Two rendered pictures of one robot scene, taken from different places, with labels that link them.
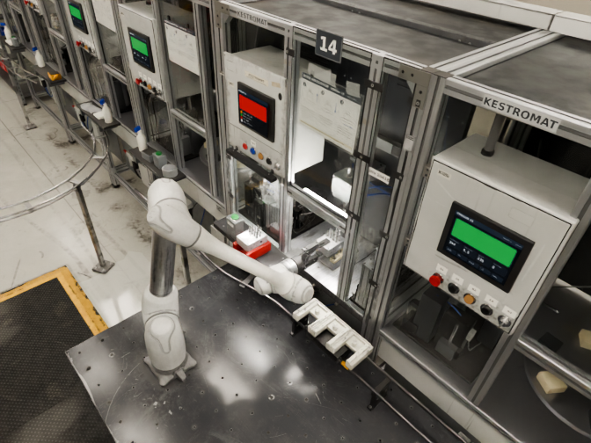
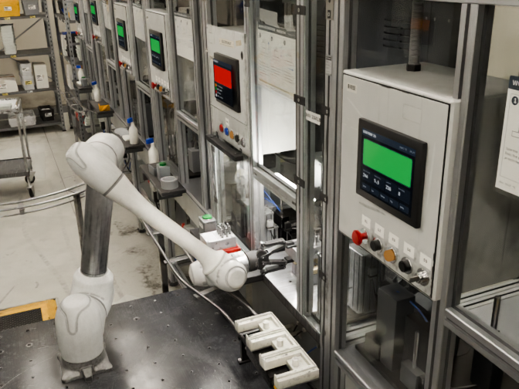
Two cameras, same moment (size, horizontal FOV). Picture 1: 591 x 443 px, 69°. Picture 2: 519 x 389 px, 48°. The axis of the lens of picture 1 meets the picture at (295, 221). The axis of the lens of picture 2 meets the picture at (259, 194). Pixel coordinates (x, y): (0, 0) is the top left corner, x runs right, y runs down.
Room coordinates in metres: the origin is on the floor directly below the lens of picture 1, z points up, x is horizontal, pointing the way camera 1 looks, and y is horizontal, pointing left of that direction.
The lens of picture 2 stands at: (-0.36, -0.75, 2.07)
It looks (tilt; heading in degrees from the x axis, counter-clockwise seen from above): 22 degrees down; 21
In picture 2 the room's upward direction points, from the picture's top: 1 degrees counter-clockwise
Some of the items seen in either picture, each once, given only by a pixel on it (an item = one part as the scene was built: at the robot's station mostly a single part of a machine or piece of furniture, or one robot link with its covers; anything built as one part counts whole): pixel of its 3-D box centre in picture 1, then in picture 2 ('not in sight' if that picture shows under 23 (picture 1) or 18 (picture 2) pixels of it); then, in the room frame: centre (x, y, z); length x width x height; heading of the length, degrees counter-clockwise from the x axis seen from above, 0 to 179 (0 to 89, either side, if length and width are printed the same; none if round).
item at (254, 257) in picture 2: (300, 261); (256, 259); (1.45, -0.03, 1.04); 0.09 x 0.07 x 0.08; 135
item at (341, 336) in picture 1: (331, 335); (274, 353); (1.19, -0.19, 0.84); 0.36 x 0.14 x 0.10; 44
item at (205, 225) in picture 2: (237, 225); (209, 229); (1.77, 0.32, 0.97); 0.08 x 0.08 x 0.12; 44
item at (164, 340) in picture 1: (164, 338); (79, 323); (1.12, 0.54, 0.85); 0.18 x 0.16 x 0.22; 23
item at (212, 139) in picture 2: (251, 162); (223, 144); (1.78, 0.23, 1.37); 0.36 x 0.04 x 0.04; 44
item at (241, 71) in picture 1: (273, 109); (252, 85); (1.88, 0.13, 1.60); 0.42 x 0.29 x 0.46; 44
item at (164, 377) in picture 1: (171, 362); (84, 360); (1.09, 0.53, 0.71); 0.22 x 0.18 x 0.06; 44
